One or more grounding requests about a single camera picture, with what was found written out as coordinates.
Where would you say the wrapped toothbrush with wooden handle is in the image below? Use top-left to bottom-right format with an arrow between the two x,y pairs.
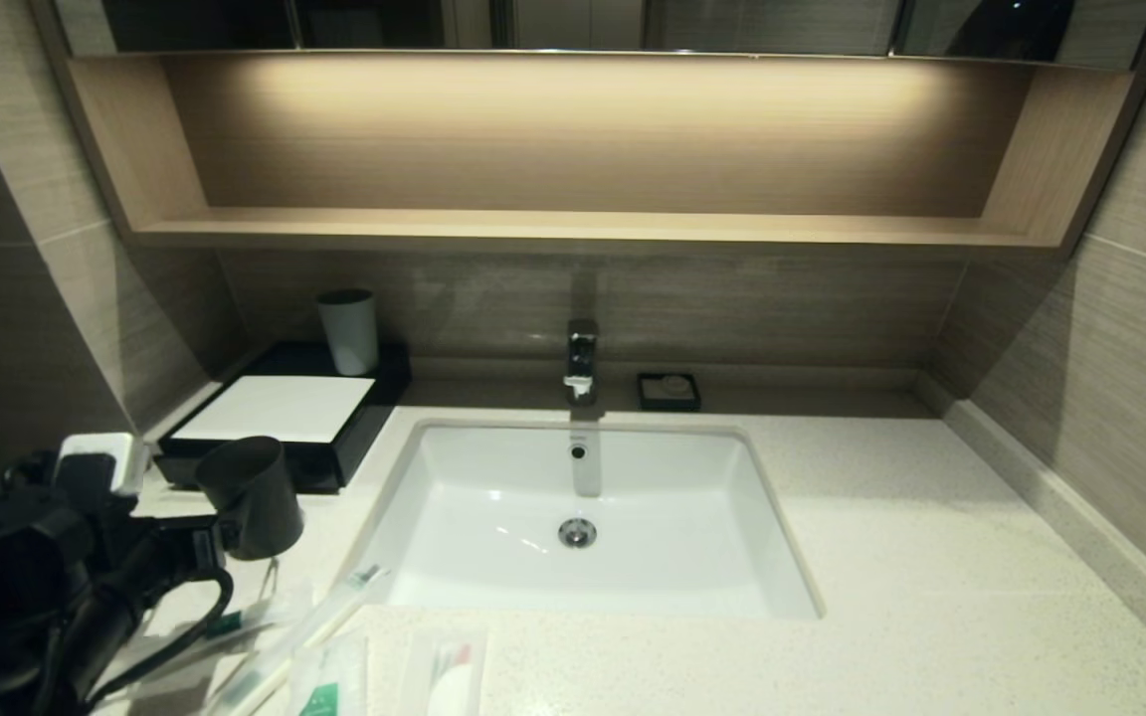
205,565 -> 392,716

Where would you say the white cup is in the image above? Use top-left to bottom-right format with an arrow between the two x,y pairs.
317,289 -> 380,377

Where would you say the black soap dish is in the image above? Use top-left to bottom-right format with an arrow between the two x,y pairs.
637,373 -> 701,413

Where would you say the black cup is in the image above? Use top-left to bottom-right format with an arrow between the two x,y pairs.
195,436 -> 304,561

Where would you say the clear sachet with green print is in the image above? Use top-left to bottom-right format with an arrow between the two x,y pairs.
289,631 -> 371,716

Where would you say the mirror cabinet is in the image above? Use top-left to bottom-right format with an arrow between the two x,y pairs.
36,0 -> 1146,63

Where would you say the white sink basin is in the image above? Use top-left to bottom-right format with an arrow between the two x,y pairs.
349,418 -> 823,621

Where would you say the clear packet with red item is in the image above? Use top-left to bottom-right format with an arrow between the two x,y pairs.
404,625 -> 489,716

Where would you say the chrome faucet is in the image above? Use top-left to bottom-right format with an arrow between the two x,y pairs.
563,318 -> 602,409

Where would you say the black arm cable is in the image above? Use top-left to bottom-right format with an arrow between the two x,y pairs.
86,562 -> 236,707

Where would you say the toothbrush with green label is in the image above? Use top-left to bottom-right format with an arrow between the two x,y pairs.
150,587 -> 315,687

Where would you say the black amenity box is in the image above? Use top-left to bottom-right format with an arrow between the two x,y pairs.
153,343 -> 413,495

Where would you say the wooden wall shelf niche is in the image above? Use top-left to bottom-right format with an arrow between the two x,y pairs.
71,55 -> 1131,255

